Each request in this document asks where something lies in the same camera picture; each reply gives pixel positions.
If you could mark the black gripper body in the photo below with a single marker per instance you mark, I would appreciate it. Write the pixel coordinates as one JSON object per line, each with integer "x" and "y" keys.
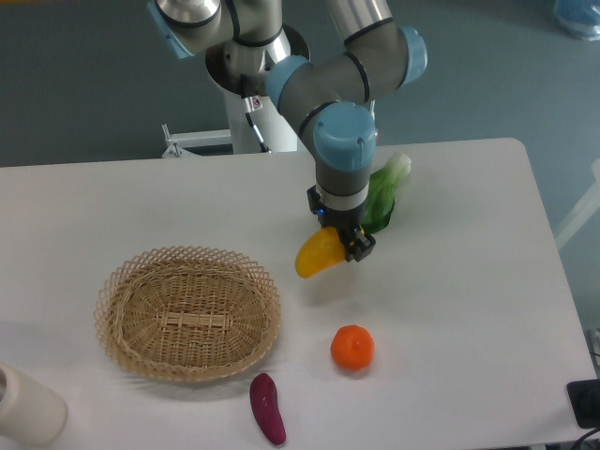
{"x": 342, "y": 220}

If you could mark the yellow mango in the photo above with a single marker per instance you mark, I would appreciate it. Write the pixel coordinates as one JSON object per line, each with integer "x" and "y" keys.
{"x": 321, "y": 251}

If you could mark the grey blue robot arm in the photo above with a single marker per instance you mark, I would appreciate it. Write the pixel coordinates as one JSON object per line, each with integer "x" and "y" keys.
{"x": 325, "y": 105}

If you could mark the green bok choy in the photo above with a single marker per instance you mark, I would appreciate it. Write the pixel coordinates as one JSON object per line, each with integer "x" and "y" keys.
{"x": 382, "y": 191}

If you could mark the orange tangerine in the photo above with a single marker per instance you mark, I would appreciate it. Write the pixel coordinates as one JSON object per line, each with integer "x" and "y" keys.
{"x": 352, "y": 347}

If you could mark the woven wicker basket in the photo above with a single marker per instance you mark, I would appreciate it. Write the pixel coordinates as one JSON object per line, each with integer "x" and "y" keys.
{"x": 188, "y": 314}

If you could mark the purple sweet potato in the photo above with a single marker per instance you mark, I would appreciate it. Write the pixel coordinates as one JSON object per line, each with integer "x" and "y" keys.
{"x": 263, "y": 397}

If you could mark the black device at edge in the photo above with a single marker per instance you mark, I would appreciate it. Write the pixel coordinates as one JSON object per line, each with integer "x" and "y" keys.
{"x": 584, "y": 399}

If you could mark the cream cylindrical bottle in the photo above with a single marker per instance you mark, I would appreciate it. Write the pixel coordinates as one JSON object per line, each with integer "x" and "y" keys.
{"x": 31, "y": 412}

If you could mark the white frame at right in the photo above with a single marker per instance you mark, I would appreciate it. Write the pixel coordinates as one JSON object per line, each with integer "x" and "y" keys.
{"x": 580, "y": 213}

